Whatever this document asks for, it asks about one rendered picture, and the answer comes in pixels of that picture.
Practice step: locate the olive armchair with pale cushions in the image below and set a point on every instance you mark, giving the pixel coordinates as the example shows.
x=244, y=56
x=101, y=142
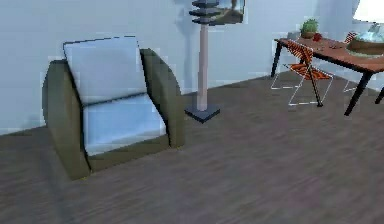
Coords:
x=113, y=120

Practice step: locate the framed landscape picture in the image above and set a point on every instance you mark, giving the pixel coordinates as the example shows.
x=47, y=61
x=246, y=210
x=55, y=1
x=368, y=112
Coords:
x=232, y=11

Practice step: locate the green potted house plant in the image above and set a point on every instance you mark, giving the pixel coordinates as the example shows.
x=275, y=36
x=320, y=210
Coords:
x=309, y=27

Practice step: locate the small red round object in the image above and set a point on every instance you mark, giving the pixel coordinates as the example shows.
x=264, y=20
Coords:
x=317, y=36

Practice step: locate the brown table with black legs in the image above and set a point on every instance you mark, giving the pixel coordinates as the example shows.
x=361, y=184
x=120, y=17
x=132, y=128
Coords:
x=336, y=55

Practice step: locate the brown bowl with glass dome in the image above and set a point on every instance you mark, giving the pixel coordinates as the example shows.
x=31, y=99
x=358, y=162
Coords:
x=368, y=43

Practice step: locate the bright window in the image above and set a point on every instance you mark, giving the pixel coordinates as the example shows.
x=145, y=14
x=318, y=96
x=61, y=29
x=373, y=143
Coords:
x=369, y=10

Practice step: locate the floor lamp with pale post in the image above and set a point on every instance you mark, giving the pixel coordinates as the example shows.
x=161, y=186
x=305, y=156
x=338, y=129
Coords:
x=202, y=66

